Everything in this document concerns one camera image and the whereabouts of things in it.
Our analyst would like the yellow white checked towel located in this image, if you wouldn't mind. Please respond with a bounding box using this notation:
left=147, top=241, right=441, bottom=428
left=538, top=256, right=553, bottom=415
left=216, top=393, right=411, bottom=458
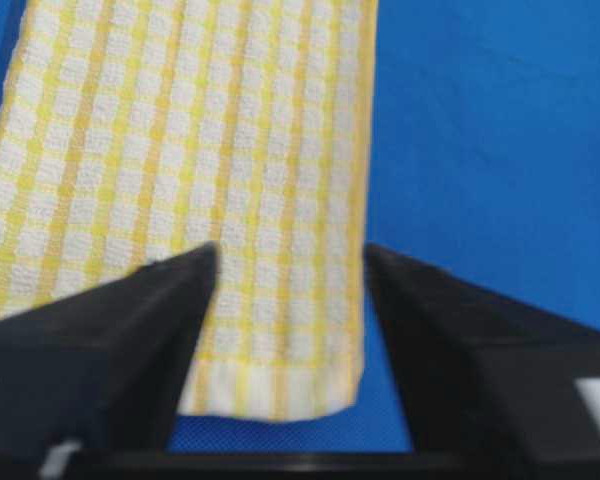
left=0, top=1, right=378, bottom=422

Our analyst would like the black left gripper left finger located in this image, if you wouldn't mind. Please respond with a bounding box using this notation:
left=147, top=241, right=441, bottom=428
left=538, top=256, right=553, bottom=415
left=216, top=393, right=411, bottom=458
left=0, top=242, right=217, bottom=479

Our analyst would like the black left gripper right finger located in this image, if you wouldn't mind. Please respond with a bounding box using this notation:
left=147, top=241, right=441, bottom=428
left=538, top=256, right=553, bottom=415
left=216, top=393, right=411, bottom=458
left=364, top=244, right=600, bottom=479

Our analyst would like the blue table cloth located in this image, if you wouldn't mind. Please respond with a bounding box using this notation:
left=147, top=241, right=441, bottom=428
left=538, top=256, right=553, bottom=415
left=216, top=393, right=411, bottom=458
left=0, top=1, right=600, bottom=451

